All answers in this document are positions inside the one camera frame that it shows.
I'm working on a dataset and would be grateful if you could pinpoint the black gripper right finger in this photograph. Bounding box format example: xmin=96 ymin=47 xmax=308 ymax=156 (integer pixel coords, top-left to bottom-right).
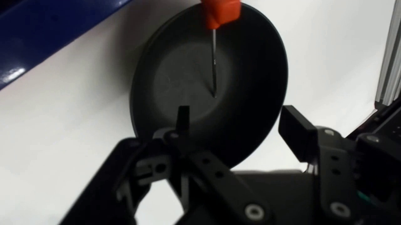
xmin=278 ymin=105 xmax=401 ymax=225

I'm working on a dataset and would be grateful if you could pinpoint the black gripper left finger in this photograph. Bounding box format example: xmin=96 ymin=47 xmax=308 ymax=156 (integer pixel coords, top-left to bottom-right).
xmin=115 ymin=106 xmax=274 ymax=225

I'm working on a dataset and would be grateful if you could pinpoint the orange handled wrench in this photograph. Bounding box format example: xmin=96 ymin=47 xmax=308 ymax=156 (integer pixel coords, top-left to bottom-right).
xmin=200 ymin=0 xmax=242 ymax=96

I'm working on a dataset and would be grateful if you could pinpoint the black bowl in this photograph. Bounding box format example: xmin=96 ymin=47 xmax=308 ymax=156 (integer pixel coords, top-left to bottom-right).
xmin=130 ymin=3 xmax=288 ymax=167

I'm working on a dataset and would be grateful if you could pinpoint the white paper table cover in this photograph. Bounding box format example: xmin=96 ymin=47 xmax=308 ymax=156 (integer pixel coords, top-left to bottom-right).
xmin=0 ymin=0 xmax=396 ymax=225

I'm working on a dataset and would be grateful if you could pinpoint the blue tool holder block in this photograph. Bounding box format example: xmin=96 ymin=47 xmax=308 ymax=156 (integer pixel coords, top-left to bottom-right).
xmin=0 ymin=0 xmax=133 ymax=90

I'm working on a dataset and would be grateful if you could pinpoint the aluminium frame post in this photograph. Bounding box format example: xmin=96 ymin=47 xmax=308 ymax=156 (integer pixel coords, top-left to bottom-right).
xmin=375 ymin=0 xmax=401 ymax=108

